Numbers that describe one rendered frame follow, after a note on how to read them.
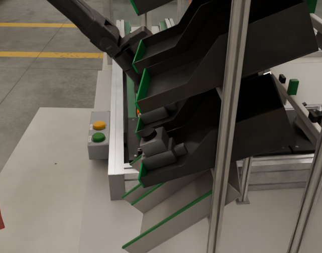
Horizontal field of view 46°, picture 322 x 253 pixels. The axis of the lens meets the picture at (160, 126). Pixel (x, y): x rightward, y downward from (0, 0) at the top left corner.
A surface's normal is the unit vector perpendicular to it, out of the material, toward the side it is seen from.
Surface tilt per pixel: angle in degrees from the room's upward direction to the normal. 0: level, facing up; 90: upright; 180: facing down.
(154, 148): 90
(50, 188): 0
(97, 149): 90
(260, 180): 90
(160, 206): 45
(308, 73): 0
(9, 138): 0
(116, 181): 90
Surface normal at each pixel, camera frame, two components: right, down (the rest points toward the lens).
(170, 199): -0.70, -0.62
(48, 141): 0.00, -0.83
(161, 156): -0.08, 0.54
